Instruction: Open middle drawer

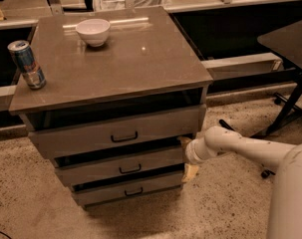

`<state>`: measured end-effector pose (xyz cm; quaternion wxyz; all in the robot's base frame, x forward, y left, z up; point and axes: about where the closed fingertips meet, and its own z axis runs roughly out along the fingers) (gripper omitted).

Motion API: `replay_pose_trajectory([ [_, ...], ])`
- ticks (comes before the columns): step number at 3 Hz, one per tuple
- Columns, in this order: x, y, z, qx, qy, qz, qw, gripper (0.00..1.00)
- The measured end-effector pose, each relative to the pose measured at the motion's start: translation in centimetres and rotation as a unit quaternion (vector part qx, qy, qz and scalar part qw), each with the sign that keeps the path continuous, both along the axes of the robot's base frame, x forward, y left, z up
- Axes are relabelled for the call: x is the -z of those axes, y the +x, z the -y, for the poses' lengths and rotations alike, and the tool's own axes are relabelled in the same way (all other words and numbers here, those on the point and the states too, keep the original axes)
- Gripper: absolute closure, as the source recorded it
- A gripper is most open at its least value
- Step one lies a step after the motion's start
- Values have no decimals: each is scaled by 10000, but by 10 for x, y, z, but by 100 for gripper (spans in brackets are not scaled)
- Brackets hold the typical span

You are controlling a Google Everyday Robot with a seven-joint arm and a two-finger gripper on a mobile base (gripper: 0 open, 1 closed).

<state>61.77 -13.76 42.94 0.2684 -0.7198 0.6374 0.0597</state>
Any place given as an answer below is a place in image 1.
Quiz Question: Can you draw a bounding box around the grey drawer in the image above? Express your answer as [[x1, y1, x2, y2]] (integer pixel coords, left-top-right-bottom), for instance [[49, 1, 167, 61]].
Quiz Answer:
[[29, 105, 206, 158], [55, 145, 183, 186], [73, 169, 183, 207]]

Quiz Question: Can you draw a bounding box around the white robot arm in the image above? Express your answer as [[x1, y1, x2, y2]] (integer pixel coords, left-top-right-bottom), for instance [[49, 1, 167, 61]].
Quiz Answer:
[[178, 126, 302, 239]]

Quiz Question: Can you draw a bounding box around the grey top drawer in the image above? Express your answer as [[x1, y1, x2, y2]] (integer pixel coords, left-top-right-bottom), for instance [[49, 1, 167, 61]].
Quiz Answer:
[[29, 105, 206, 158]]

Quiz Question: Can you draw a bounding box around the grey drawer cabinet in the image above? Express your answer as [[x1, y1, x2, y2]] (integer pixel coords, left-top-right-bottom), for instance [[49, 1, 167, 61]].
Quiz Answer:
[[9, 7, 212, 195]]

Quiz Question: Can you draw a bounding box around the grey bottom drawer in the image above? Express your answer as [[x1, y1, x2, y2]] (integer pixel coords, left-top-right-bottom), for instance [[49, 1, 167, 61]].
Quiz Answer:
[[73, 169, 183, 207]]

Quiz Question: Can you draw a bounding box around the black rolling side table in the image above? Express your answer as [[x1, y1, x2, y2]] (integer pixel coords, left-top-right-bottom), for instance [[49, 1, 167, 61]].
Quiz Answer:
[[215, 20, 302, 173]]

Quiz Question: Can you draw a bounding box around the white ceramic bowl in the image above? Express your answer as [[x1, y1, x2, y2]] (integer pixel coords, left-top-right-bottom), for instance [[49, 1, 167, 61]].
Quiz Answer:
[[76, 19, 111, 47]]

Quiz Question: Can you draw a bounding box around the clear plastic bin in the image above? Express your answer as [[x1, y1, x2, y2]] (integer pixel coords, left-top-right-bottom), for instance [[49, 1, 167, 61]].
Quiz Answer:
[[94, 0, 171, 11]]

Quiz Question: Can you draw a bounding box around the blue energy drink can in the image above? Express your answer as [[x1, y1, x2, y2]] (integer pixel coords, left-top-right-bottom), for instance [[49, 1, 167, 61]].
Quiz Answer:
[[7, 40, 46, 90]]

